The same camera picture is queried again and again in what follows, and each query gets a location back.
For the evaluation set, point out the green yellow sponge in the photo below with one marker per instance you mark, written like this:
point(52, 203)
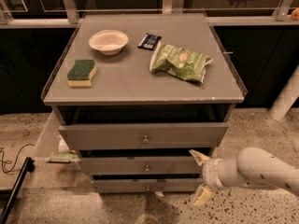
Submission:
point(81, 74)

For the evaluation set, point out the grey drawer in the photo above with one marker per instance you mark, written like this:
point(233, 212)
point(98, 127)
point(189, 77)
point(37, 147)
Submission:
point(140, 166)
point(143, 135)
point(147, 185)

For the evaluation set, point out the grey drawer cabinet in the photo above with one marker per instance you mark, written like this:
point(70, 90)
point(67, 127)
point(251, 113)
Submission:
point(124, 91)

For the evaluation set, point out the dark blue snack packet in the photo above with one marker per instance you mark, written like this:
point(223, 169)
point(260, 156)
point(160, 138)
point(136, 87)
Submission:
point(149, 41)

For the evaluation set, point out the grey top drawer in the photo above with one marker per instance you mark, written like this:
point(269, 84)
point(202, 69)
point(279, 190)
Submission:
point(143, 135)

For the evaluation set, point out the green chip bag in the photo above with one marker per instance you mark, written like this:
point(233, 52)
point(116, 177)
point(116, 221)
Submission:
point(179, 62)

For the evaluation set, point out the white pole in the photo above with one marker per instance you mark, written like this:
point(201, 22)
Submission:
point(286, 98)

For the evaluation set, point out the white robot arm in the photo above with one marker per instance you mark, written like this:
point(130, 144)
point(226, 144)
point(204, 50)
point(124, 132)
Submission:
point(251, 168)

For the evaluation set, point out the orange fruit on ledge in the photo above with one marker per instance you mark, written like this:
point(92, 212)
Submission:
point(295, 14)

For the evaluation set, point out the grey bottom drawer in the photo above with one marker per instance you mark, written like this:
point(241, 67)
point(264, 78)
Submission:
point(147, 185)

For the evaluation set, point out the white paper bowl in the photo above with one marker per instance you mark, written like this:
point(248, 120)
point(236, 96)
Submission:
point(108, 42)

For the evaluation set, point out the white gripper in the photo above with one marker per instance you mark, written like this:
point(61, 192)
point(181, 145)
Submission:
point(210, 172)

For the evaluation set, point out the black metal stand leg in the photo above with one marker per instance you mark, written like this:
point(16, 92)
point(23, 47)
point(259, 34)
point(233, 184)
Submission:
point(11, 194)

